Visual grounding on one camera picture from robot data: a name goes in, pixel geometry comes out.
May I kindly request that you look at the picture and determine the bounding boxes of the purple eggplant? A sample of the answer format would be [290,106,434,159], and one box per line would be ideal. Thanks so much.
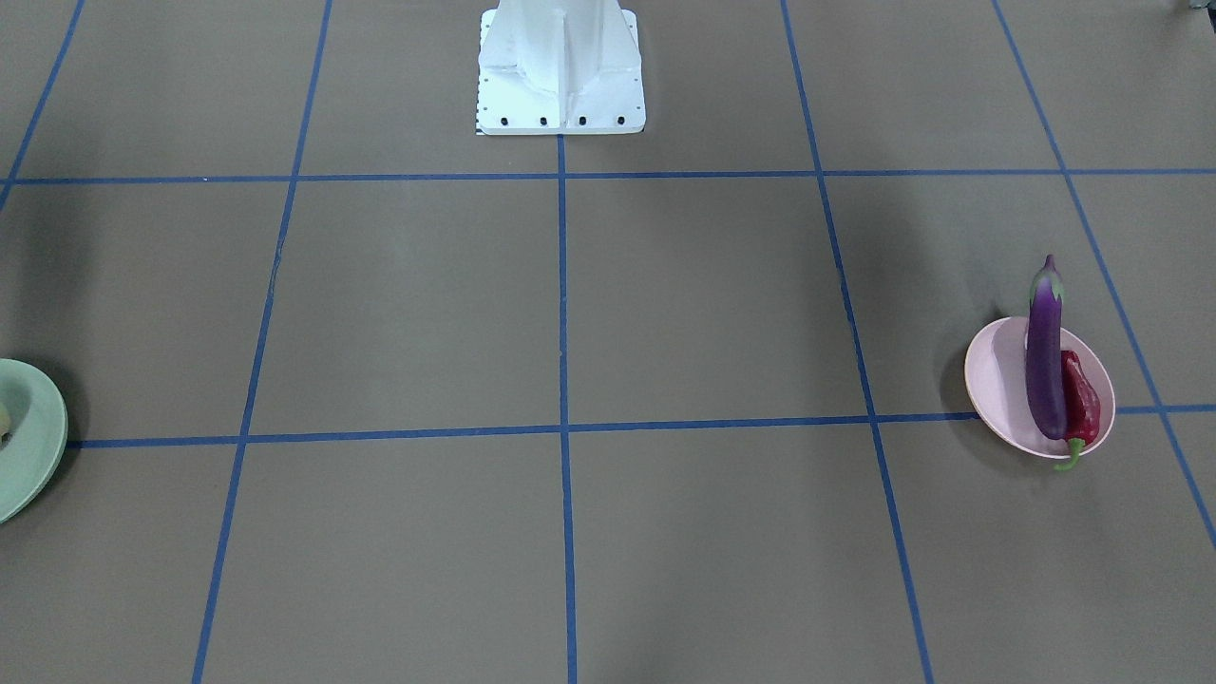
[1024,253,1068,439]

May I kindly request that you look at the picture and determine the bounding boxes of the red chili pepper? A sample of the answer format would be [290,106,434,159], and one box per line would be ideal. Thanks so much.
[1054,351,1102,472]

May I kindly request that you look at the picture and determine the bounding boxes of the green and pink peach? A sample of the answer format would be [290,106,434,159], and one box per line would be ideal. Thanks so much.
[0,404,12,445]

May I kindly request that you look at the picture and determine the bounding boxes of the pink plate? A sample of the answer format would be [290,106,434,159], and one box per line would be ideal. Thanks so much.
[964,315,1118,462]

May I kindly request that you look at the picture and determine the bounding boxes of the light green plate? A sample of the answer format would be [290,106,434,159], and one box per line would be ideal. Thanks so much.
[1,359,68,523]

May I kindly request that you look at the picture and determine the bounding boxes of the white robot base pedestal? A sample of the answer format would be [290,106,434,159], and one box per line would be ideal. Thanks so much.
[475,1,647,136]

